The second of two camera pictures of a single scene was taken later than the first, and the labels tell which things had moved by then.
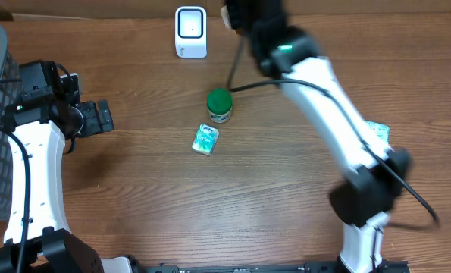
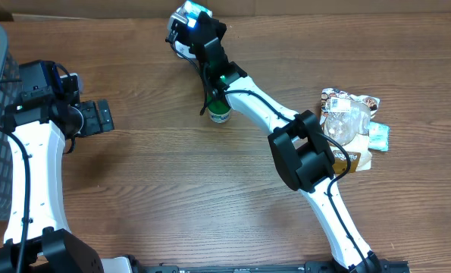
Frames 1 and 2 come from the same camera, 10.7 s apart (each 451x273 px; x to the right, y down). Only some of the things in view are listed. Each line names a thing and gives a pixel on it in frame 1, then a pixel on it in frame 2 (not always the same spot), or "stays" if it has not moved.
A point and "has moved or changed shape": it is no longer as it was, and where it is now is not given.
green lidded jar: x=220 y=103 stays
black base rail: x=308 y=267 stays
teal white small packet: x=205 y=139 → x=191 y=10
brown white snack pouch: x=226 y=17 has moved or changed shape
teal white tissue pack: x=381 y=130 stays
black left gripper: x=94 y=124 stays
